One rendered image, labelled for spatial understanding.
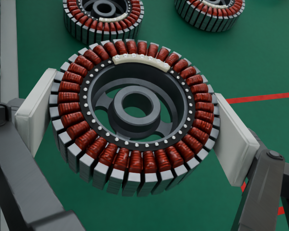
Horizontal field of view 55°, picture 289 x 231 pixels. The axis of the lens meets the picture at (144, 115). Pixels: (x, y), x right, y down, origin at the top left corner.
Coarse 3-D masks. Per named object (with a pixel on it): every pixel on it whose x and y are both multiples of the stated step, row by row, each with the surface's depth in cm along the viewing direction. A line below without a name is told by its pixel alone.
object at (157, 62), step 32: (64, 64) 19; (96, 64) 19; (128, 64) 20; (160, 64) 20; (64, 96) 17; (96, 96) 20; (128, 96) 19; (160, 96) 21; (192, 96) 19; (64, 128) 16; (96, 128) 16; (128, 128) 18; (160, 128) 20; (192, 128) 17; (64, 160) 18; (96, 160) 16; (128, 160) 16; (160, 160) 16; (192, 160) 16; (128, 192) 17; (160, 192) 18
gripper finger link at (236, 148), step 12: (216, 96) 20; (228, 108) 18; (228, 120) 17; (240, 120) 17; (228, 132) 17; (240, 132) 16; (216, 144) 19; (228, 144) 17; (240, 144) 15; (252, 144) 15; (228, 156) 17; (240, 156) 15; (252, 156) 15; (228, 168) 16; (240, 168) 15; (228, 180) 16; (240, 180) 16
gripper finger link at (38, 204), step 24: (0, 120) 12; (0, 144) 11; (24, 144) 11; (0, 168) 10; (24, 168) 10; (0, 192) 11; (24, 192) 9; (48, 192) 9; (24, 216) 8; (48, 216) 8; (72, 216) 8
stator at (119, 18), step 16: (64, 0) 37; (80, 0) 38; (96, 0) 41; (112, 0) 42; (128, 0) 40; (64, 16) 38; (80, 16) 36; (96, 16) 39; (112, 16) 39; (128, 16) 38; (80, 32) 37; (96, 32) 36; (112, 32) 36; (128, 32) 37
